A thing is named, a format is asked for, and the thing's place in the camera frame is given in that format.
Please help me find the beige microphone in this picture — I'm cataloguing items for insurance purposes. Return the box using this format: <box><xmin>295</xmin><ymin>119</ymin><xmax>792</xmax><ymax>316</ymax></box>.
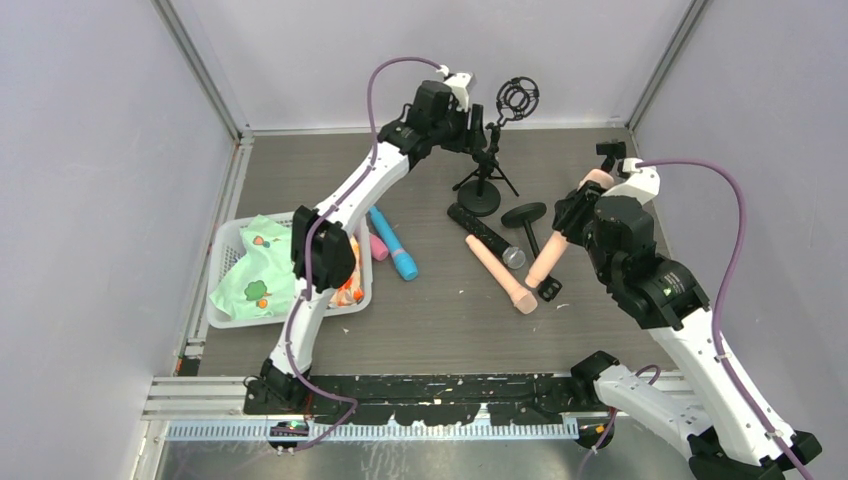
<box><xmin>524</xmin><ymin>169</ymin><xmax>614</xmax><ymax>288</ymax></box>
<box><xmin>465</xmin><ymin>234</ymin><xmax>538</xmax><ymax>315</ymax></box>

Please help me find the black round base clip stand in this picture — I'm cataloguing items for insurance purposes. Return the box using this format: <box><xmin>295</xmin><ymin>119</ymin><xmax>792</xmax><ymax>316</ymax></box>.
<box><xmin>453</xmin><ymin>150</ymin><xmax>501</xmax><ymax>217</ymax></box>

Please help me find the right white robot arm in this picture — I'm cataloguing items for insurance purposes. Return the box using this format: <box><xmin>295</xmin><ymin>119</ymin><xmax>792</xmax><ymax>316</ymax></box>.
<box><xmin>553</xmin><ymin>181</ymin><xmax>823</xmax><ymax>479</ymax></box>

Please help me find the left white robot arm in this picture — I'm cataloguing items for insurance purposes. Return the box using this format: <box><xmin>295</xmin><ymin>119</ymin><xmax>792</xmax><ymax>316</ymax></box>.
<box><xmin>259</xmin><ymin>72</ymin><xmax>483</xmax><ymax>405</ymax></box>

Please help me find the fallen black round stand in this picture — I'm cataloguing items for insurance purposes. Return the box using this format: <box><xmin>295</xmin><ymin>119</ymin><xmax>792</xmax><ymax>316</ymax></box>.
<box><xmin>501</xmin><ymin>202</ymin><xmax>562</xmax><ymax>302</ymax></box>

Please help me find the black glitter microphone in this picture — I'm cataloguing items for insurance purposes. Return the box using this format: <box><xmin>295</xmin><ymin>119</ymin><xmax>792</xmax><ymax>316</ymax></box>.
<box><xmin>447</xmin><ymin>203</ymin><xmax>526</xmax><ymax>270</ymax></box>

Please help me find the beige microphone on table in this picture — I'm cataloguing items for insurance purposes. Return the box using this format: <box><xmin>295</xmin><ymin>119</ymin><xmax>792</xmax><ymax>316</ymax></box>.
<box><xmin>465</xmin><ymin>234</ymin><xmax>538</xmax><ymax>315</ymax></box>

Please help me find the pink toy microphone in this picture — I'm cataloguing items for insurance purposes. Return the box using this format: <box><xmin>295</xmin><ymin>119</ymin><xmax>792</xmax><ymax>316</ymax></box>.
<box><xmin>369</xmin><ymin>233</ymin><xmax>389</xmax><ymax>262</ymax></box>

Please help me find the blue toy microphone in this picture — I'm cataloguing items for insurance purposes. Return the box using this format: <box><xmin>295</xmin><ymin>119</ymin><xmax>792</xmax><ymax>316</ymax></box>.
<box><xmin>369</xmin><ymin>206</ymin><xmax>419</xmax><ymax>281</ymax></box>

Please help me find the orange patterned cloth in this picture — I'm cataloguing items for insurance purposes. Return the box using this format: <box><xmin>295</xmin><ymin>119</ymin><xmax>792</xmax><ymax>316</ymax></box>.
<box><xmin>329</xmin><ymin>236</ymin><xmax>364</xmax><ymax>309</ymax></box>

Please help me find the green patterned cloth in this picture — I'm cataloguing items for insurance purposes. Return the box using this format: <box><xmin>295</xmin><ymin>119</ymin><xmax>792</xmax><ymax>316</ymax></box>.
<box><xmin>206</xmin><ymin>214</ymin><xmax>295</xmax><ymax>329</ymax></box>

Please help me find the white plastic basket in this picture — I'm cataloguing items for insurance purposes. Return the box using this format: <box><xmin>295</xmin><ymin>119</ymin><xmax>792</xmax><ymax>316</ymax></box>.
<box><xmin>205</xmin><ymin>212</ymin><xmax>373</xmax><ymax>329</ymax></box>

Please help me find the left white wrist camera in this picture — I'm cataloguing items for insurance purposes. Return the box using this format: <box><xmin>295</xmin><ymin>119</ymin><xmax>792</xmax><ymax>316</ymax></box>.
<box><xmin>437</xmin><ymin>65</ymin><xmax>476</xmax><ymax>112</ymax></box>

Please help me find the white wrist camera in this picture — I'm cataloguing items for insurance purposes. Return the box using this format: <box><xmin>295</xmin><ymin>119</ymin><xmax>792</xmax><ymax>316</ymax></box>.
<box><xmin>437</xmin><ymin>65</ymin><xmax>476</xmax><ymax>112</ymax></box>
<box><xmin>615</xmin><ymin>158</ymin><xmax>661</xmax><ymax>206</ymax></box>

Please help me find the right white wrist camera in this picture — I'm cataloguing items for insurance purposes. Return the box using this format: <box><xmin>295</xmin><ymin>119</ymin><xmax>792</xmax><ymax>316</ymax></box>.
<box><xmin>615</xmin><ymin>158</ymin><xmax>661</xmax><ymax>206</ymax></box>

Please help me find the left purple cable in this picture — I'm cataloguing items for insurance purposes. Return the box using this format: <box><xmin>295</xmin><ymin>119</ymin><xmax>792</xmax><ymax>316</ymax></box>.
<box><xmin>264</xmin><ymin>56</ymin><xmax>446</xmax><ymax>453</ymax></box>

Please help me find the black tripod shock mount stand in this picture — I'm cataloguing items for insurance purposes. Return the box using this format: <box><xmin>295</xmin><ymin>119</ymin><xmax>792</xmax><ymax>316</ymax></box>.
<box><xmin>453</xmin><ymin>76</ymin><xmax>541</xmax><ymax>198</ymax></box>

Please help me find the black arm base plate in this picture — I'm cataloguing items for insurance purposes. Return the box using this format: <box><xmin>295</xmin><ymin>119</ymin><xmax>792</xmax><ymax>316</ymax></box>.
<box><xmin>243</xmin><ymin>373</ymin><xmax>609</xmax><ymax>426</ymax></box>

